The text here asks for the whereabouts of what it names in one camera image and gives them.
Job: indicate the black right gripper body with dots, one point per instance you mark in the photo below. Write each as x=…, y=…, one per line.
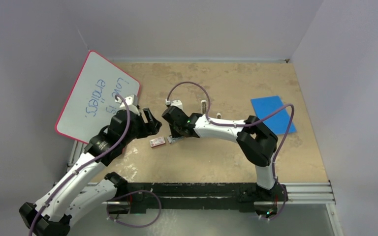
x=170, y=126

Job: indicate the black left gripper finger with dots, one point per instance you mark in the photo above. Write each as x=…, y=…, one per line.
x=159, y=123
x=151, y=124

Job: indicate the white stapler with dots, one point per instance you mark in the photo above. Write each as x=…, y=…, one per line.
x=204, y=108

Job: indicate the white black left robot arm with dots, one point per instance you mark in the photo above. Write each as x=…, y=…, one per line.
x=54, y=213

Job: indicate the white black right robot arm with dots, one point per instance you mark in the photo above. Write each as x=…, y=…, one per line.
x=258, y=142

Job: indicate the pink framed whiteboard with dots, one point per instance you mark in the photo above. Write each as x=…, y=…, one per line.
x=91, y=102

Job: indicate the red white staple box sleeve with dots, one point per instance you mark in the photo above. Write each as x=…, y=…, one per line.
x=156, y=142

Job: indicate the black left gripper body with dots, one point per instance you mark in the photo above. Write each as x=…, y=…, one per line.
x=140, y=130

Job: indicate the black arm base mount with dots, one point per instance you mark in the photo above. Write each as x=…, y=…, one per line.
x=240, y=196

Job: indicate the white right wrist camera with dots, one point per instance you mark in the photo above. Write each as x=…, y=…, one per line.
x=174, y=105

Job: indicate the aluminium rail frame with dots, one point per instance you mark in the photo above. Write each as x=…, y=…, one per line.
x=197, y=174

